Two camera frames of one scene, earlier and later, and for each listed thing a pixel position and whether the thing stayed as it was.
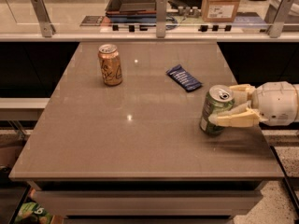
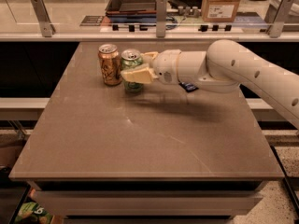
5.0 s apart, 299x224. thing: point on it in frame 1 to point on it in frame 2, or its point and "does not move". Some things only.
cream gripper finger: x=242 y=117 to x=141 y=75
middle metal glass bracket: x=161 y=16 does not move
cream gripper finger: x=242 y=92 to x=149 y=57
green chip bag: x=34 y=212 does not move
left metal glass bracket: x=47 y=28 does not move
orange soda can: x=110 y=64 does not move
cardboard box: x=220 y=3 does not move
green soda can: x=220 y=99 to x=131 y=58
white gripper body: x=273 y=103 to x=165 y=65
